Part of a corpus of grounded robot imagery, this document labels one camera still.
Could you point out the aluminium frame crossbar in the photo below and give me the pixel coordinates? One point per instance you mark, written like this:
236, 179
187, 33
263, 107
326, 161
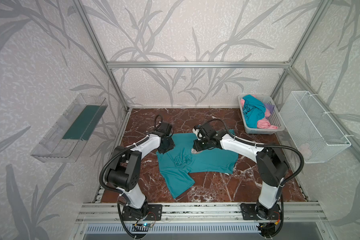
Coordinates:
225, 65

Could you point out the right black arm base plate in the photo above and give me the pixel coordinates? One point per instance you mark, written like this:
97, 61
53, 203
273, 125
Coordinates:
249, 211

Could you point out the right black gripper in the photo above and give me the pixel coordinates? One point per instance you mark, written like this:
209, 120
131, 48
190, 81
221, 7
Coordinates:
201, 145

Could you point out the slotted white cable duct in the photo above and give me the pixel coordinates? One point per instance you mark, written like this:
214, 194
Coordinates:
174, 228

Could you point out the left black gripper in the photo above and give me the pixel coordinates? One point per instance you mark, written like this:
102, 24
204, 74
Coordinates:
165, 147

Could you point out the pink t-shirt in basket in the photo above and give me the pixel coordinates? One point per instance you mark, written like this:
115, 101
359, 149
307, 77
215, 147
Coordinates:
264, 123

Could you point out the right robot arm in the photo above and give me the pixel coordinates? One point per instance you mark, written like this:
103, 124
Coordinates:
271, 163

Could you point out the pink item in wire basket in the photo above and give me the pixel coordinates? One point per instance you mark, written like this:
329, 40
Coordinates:
306, 151

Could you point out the white plastic laundry basket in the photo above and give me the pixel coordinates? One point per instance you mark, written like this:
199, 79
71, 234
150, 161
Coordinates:
275, 118

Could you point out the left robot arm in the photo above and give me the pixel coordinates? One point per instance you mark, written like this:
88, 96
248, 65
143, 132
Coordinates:
121, 173

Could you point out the purple t-shirt in basket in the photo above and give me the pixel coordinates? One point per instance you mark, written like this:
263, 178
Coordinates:
269, 107

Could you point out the white wire mesh basket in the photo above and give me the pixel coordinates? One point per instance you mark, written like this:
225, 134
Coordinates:
308, 122

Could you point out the teal t-shirt in basket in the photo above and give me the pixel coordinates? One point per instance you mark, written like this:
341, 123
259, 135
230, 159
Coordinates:
253, 111

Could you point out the clear plastic wall tray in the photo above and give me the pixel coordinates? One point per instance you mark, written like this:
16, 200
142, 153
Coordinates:
67, 138

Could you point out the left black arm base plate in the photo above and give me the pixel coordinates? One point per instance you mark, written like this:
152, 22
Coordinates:
150, 212

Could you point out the teal printed t-shirt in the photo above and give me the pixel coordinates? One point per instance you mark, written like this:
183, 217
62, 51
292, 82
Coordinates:
176, 164

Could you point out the green circuit board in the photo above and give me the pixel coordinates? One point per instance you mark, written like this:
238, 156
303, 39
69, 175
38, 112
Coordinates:
139, 226

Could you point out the aluminium front rail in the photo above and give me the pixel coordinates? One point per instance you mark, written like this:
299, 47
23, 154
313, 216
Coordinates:
202, 213

